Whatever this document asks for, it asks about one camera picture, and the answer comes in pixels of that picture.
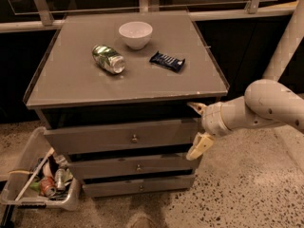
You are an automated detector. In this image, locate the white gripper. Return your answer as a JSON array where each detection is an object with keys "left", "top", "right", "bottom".
[{"left": 186, "top": 102, "right": 231, "bottom": 161}]

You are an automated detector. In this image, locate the clear plastic bin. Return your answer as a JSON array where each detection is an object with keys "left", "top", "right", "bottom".
[{"left": 1, "top": 127, "right": 81, "bottom": 211}]

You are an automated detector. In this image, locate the grey drawer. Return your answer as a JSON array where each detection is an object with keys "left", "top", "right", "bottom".
[
  {"left": 68, "top": 153, "right": 201, "bottom": 180},
  {"left": 83, "top": 174, "right": 195, "bottom": 198},
  {"left": 45, "top": 118, "right": 200, "bottom": 155}
]

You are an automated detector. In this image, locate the green soda can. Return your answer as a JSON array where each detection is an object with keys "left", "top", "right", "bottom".
[{"left": 92, "top": 45, "right": 125, "bottom": 74}]

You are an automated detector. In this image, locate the white ceramic bowl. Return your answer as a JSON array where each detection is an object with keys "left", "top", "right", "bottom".
[{"left": 119, "top": 21, "right": 153, "bottom": 49}]

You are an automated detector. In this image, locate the grey drawer cabinet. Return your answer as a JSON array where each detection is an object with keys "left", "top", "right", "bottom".
[{"left": 25, "top": 11, "right": 228, "bottom": 186}]

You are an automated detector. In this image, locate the red soda can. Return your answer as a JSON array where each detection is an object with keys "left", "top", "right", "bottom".
[{"left": 40, "top": 177, "right": 56, "bottom": 198}]

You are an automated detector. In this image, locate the metal railing with glass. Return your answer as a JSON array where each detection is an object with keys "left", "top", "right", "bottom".
[{"left": 0, "top": 0, "right": 300, "bottom": 33}]

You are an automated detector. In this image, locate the grey middle drawer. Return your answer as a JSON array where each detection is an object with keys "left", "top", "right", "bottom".
[{"left": 68, "top": 153, "right": 201, "bottom": 180}]

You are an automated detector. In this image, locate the white stick in bin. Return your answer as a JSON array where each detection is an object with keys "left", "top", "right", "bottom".
[{"left": 15, "top": 147, "right": 54, "bottom": 201}]

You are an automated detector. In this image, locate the dark blue candy bar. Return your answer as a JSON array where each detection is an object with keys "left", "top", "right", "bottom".
[{"left": 149, "top": 51, "right": 185, "bottom": 72}]

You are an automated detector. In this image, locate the silver can in bin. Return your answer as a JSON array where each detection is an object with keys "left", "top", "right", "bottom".
[{"left": 55, "top": 168, "right": 66, "bottom": 191}]

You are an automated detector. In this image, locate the grey top drawer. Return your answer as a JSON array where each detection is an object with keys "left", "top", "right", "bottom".
[{"left": 45, "top": 118, "right": 200, "bottom": 155}]

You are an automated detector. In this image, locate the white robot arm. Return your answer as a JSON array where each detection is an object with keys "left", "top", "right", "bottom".
[{"left": 186, "top": 0, "right": 304, "bottom": 161}]

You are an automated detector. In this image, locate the grey bottom drawer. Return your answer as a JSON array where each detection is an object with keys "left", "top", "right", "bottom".
[{"left": 83, "top": 174, "right": 195, "bottom": 198}]

